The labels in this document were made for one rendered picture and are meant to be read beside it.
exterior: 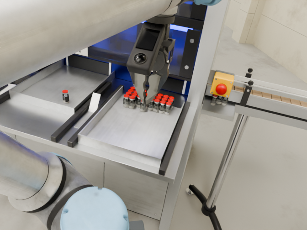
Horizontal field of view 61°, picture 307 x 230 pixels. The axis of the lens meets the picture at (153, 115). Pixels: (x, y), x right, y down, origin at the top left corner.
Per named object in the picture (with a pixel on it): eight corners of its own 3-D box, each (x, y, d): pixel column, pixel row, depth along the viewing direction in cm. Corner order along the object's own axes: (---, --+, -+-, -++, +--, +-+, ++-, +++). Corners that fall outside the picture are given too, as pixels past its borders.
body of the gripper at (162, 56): (172, 63, 63) (181, 11, 56) (162, 76, 56) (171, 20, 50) (143, 56, 65) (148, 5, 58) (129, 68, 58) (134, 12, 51)
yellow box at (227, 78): (211, 85, 104) (216, 69, 100) (229, 90, 103) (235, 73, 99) (209, 94, 98) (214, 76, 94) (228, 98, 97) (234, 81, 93)
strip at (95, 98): (93, 106, 97) (93, 92, 93) (100, 107, 96) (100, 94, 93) (73, 127, 85) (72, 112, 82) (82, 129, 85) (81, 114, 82)
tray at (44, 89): (63, 65, 122) (62, 58, 120) (114, 77, 117) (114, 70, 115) (10, 98, 94) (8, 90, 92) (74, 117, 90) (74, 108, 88)
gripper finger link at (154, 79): (162, 97, 67) (168, 65, 62) (156, 109, 62) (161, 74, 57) (151, 95, 68) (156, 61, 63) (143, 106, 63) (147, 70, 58)
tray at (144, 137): (121, 93, 107) (122, 86, 105) (183, 109, 102) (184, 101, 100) (78, 143, 79) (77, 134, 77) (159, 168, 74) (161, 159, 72)
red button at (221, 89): (214, 90, 98) (217, 80, 96) (225, 92, 97) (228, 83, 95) (214, 94, 95) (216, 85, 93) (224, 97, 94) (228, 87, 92)
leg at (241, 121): (200, 204, 164) (236, 101, 121) (214, 208, 162) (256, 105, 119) (198, 216, 156) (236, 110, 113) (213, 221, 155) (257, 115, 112)
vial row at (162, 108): (126, 101, 102) (127, 91, 99) (170, 112, 99) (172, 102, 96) (124, 103, 100) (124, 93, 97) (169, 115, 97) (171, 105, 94)
